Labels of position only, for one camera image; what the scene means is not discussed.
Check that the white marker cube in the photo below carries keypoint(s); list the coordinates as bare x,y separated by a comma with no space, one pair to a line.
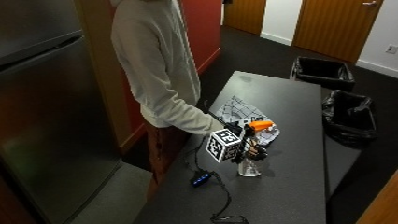
223,145

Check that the checked grey cloth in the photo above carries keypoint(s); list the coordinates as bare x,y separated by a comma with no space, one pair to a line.
240,110

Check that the black hub with blue lights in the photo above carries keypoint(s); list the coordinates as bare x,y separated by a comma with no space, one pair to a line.
201,179

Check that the small black device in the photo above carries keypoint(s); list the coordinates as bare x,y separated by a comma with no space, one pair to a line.
231,219

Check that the bin with black bag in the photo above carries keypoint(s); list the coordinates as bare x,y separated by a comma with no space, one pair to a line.
349,118
324,73

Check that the wooden panel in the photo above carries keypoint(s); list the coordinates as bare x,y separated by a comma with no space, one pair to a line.
381,202

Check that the person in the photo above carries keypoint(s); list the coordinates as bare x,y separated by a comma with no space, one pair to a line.
154,62

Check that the stainless steel refrigerator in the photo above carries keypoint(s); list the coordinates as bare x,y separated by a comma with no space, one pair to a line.
50,112

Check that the white wall socket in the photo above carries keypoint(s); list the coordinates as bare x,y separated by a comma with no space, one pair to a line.
392,48

